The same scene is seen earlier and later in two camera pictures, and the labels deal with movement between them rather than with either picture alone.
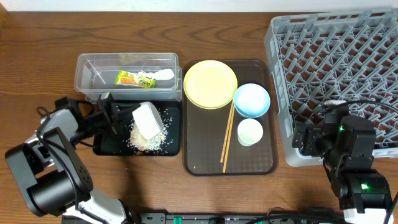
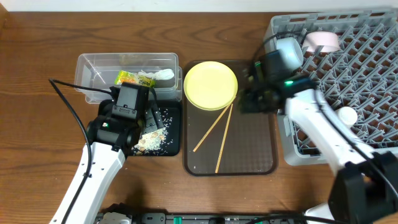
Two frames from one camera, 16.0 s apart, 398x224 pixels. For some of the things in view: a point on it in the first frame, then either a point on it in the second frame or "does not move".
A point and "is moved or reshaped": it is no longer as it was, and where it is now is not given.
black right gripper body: [302, 139] to [249, 101]
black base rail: [231, 218] does not move
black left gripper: [109, 113] to [152, 117]
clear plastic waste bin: [149, 76] does not move
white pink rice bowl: [148, 119] is moved or reshaped
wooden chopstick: [229, 137] to [223, 139]
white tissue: [160, 74] does not move
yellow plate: [210, 84] does not move
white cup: [249, 132] to [347, 115]
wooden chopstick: [225, 141] to [211, 129]
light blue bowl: [251, 100] is moved or reshaped
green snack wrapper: [125, 78] does not move
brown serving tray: [204, 130] does not move
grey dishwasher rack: [347, 56] does not move
